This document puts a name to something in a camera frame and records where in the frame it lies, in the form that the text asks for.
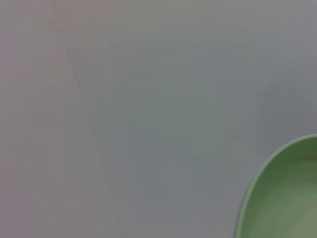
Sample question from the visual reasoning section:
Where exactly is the green round plate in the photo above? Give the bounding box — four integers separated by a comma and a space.
233, 134, 317, 238

